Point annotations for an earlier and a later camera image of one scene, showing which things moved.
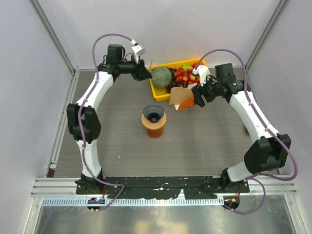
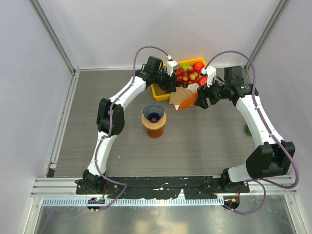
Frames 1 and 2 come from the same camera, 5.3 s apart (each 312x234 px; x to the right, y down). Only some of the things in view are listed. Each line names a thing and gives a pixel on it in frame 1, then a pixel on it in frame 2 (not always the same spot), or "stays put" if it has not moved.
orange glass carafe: (155, 133) stays put
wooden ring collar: (157, 125) stays put
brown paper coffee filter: (178, 94) stays put
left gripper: (141, 73) to (170, 83)
